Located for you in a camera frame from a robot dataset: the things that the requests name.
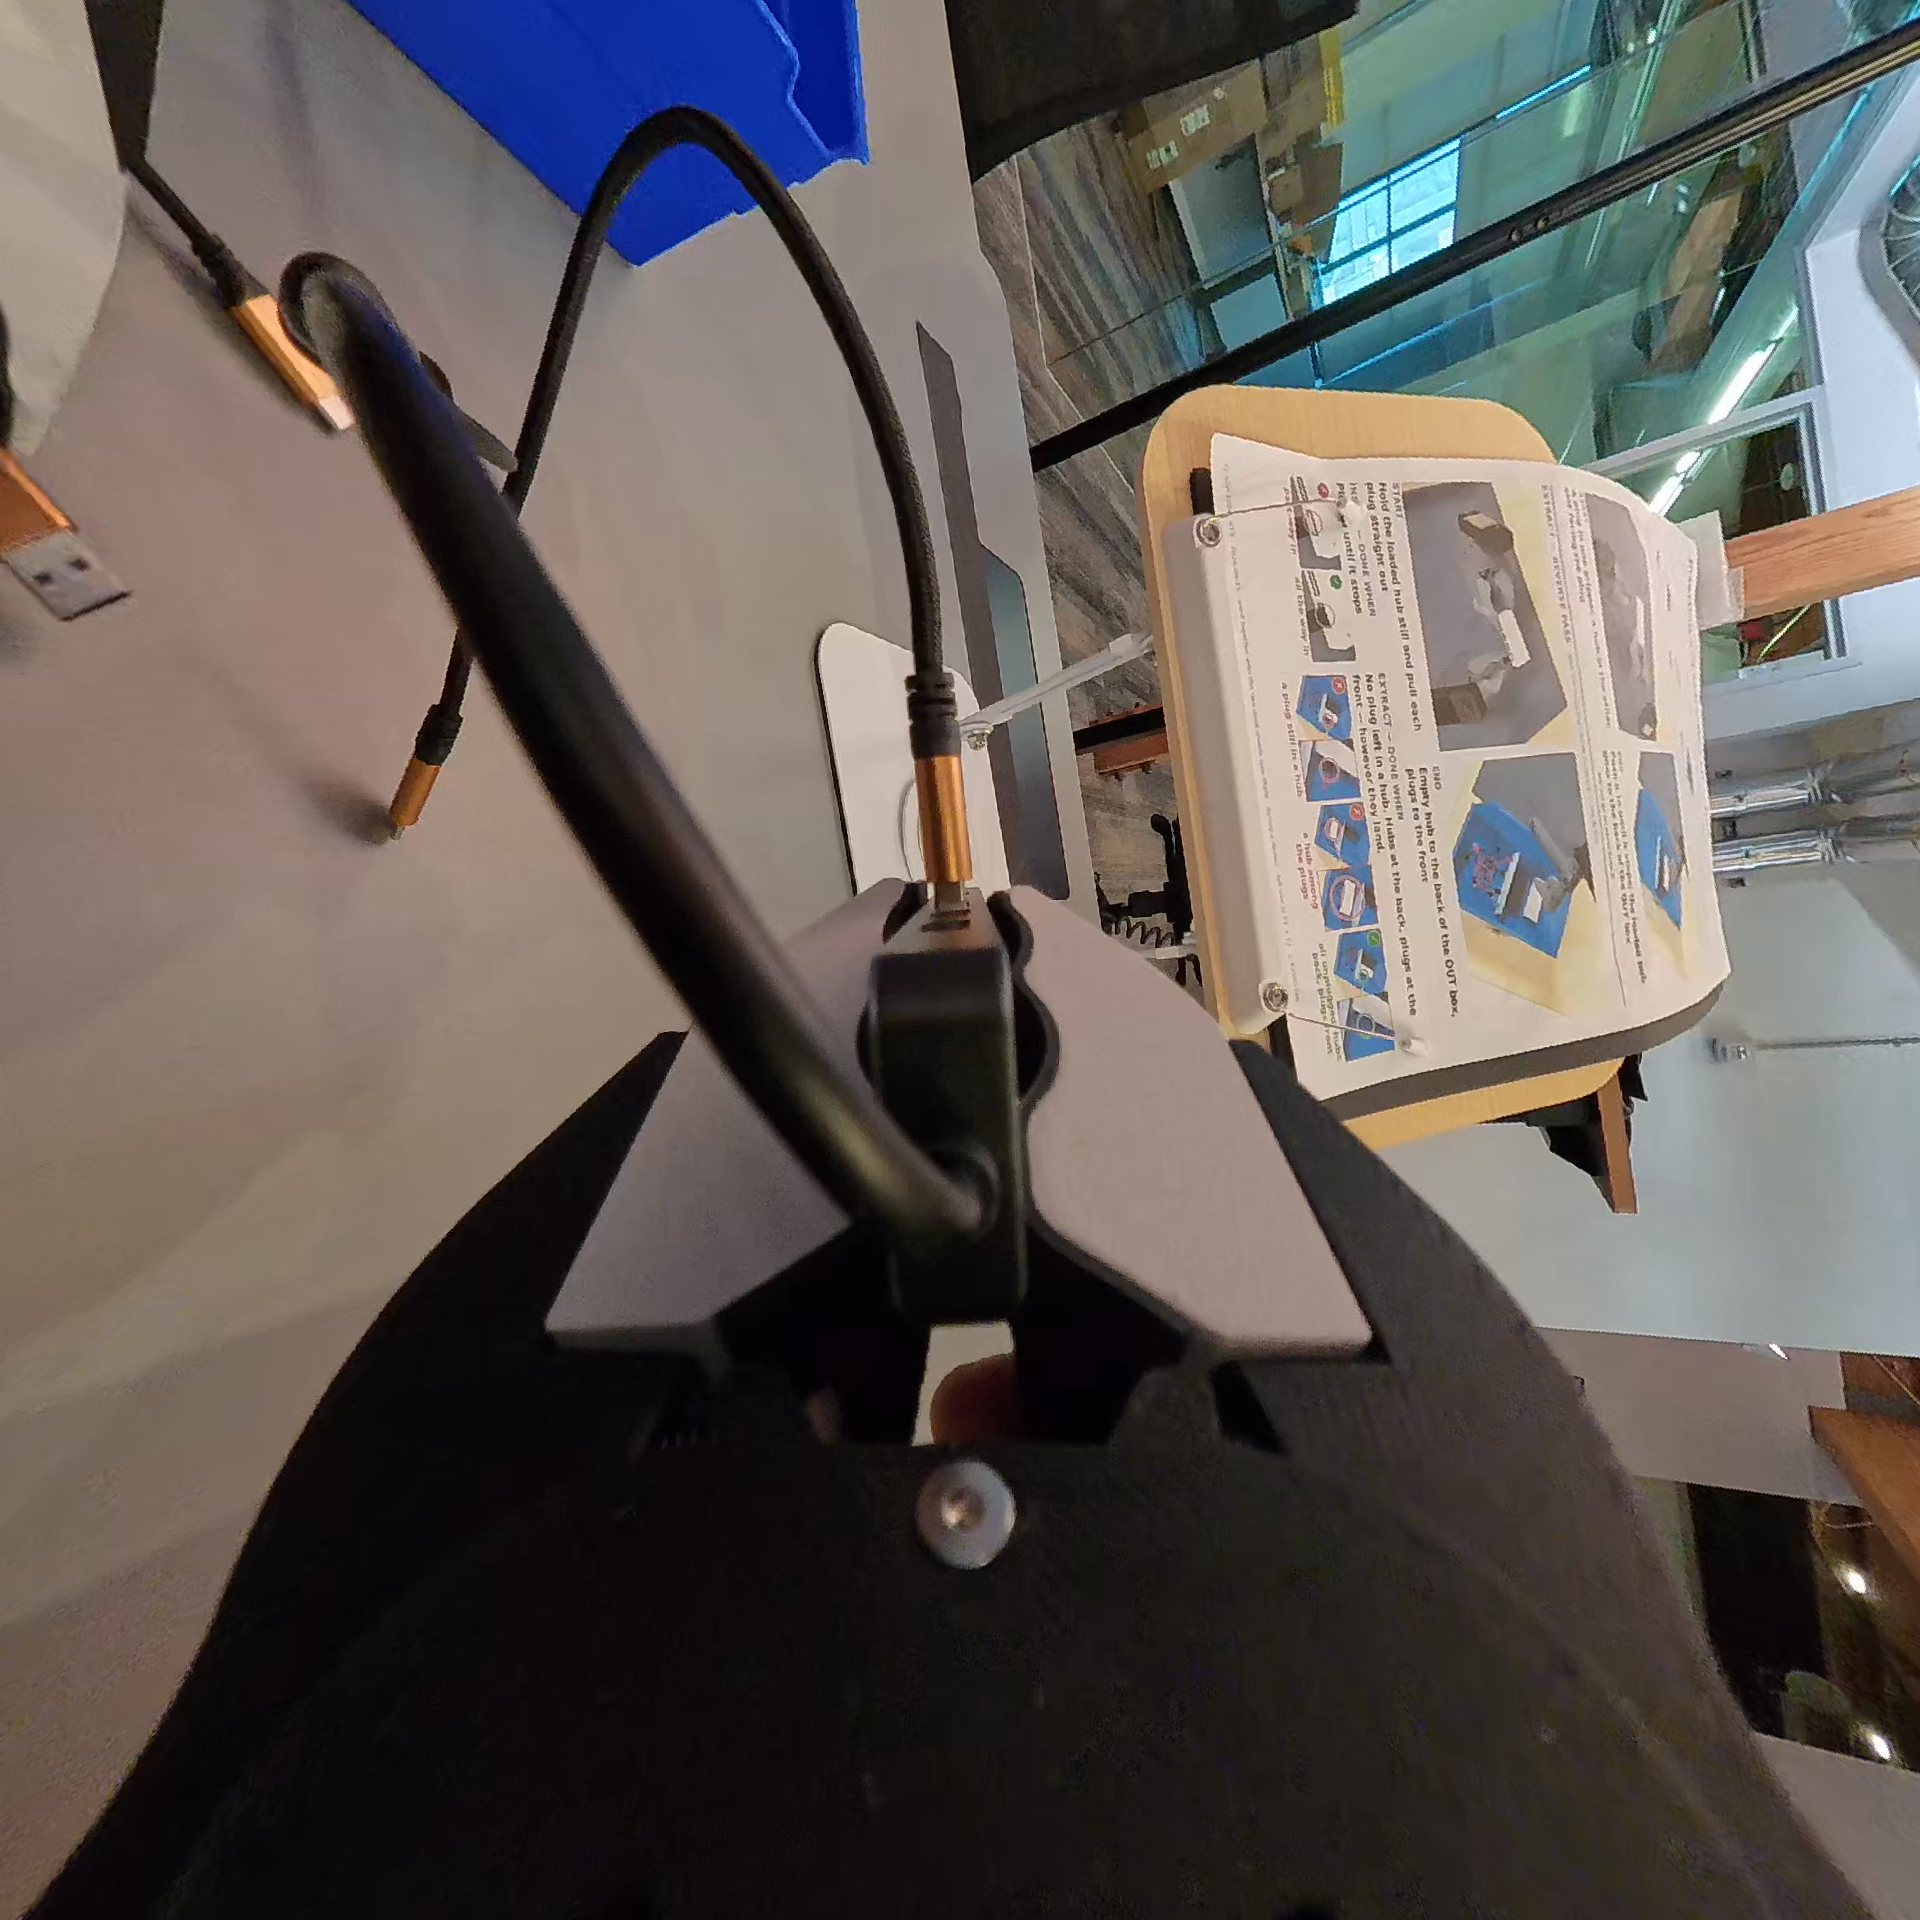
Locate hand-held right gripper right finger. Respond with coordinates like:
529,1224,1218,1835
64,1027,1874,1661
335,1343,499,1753
990,884,1378,1356

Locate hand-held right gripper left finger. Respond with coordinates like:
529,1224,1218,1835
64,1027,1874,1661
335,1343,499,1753
544,882,921,1335

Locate braided black cable orange plugs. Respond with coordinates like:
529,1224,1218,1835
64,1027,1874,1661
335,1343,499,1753
382,105,986,914

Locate thick black hub cable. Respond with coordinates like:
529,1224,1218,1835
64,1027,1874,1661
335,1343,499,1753
278,252,1003,1243

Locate orange usb plug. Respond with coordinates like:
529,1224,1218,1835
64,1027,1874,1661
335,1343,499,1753
0,448,135,625

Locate person's right hand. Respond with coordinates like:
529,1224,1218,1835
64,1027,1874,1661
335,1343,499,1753
929,1353,1025,1444

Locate printed instruction sheet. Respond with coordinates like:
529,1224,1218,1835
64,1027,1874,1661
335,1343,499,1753
1208,433,1738,1107

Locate pale wooden board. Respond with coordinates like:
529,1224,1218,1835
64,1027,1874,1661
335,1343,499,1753
1140,385,1642,1152

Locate wooden beam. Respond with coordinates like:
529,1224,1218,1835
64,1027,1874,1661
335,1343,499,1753
1727,491,1920,620

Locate blue plastic bin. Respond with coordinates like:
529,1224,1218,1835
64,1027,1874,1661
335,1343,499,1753
345,0,874,271

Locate black cable with orange plug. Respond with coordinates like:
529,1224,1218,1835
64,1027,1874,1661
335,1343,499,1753
128,159,356,434

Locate black window frame bar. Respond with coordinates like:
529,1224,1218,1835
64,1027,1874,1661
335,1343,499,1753
1027,17,1920,476

